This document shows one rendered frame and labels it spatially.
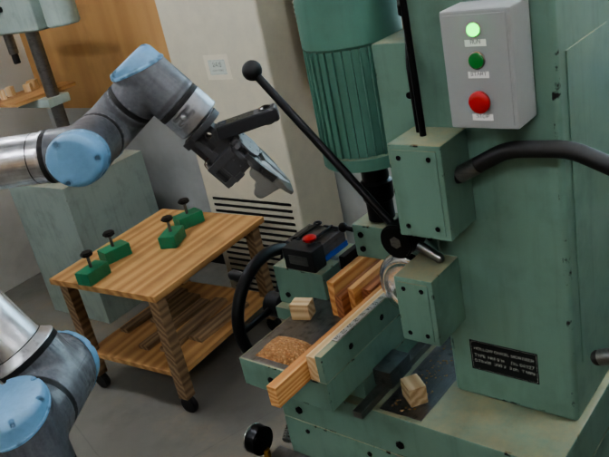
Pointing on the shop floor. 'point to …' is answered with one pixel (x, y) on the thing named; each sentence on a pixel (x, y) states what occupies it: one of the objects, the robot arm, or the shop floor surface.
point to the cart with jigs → (166, 291)
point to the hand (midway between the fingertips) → (290, 185)
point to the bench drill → (35, 14)
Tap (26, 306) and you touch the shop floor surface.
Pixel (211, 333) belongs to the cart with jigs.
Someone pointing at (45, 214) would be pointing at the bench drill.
